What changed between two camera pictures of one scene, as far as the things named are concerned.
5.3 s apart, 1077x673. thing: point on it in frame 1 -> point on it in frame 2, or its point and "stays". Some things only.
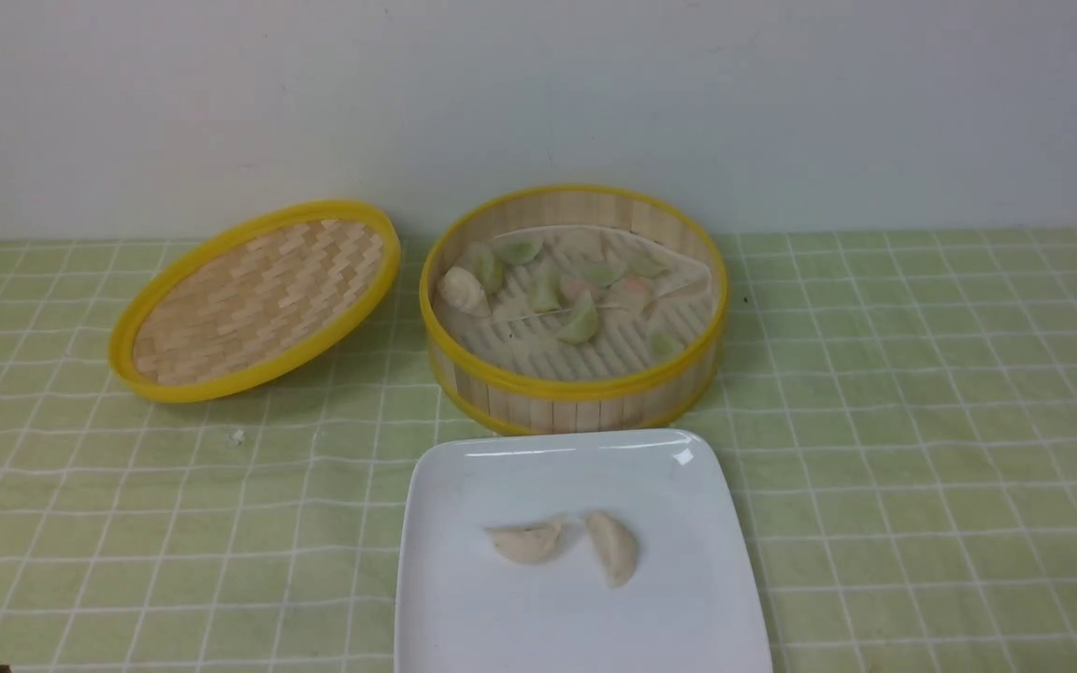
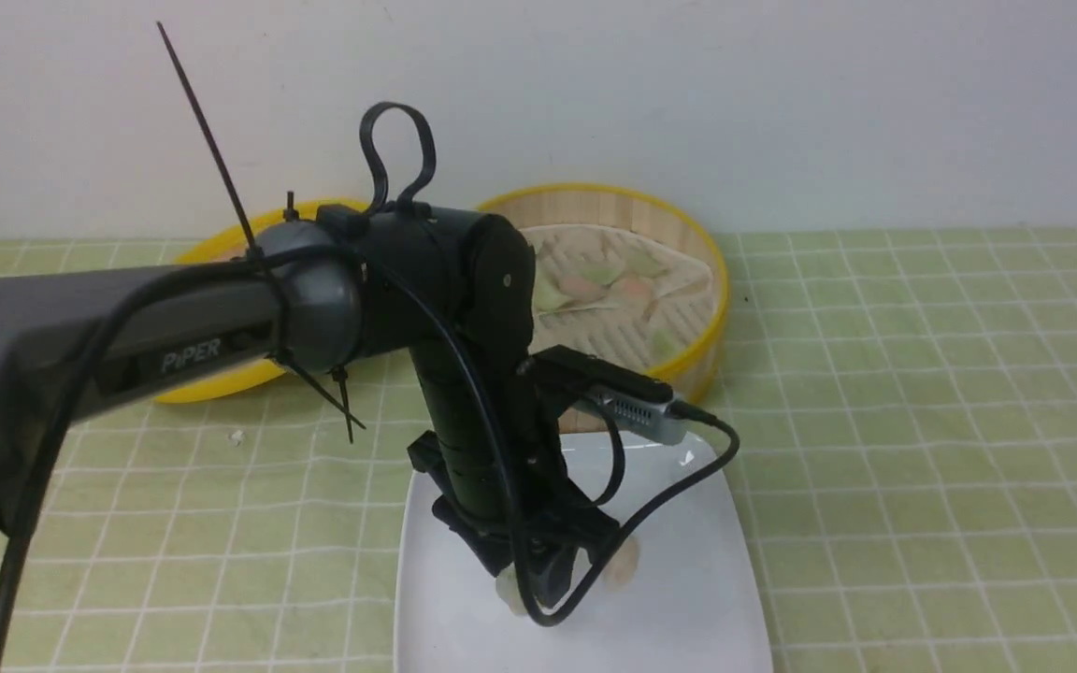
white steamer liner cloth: x=574 y=303 stays
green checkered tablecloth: x=928 y=436 stays
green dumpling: x=587 y=322 -> x=545 y=297
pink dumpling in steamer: x=632 y=292 stays
